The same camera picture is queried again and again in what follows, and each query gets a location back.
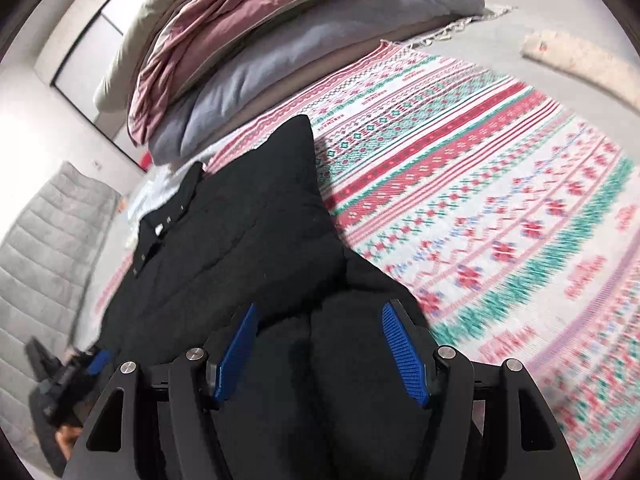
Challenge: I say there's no black large jacket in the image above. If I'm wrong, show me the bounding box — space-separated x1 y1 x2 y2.
99 116 430 479

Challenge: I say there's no person's left hand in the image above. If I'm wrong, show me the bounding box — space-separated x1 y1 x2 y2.
55 424 82 462

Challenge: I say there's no grey tufted headboard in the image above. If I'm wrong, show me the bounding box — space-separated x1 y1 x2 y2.
0 162 120 472

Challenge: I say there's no patterned pink green bedspread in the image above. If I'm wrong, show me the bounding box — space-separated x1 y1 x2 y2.
92 39 640 478

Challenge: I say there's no white fabric on bed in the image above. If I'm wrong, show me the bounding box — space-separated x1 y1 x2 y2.
125 165 189 250

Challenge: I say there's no red small object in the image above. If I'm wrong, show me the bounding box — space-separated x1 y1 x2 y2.
139 151 153 171

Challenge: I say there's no beige folded quilt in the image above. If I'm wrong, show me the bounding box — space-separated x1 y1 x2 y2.
93 0 178 113

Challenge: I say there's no pink folded quilt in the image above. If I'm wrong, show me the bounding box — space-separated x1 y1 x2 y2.
127 0 314 145

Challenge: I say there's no grey folded quilt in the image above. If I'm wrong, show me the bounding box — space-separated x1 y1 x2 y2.
149 0 485 166

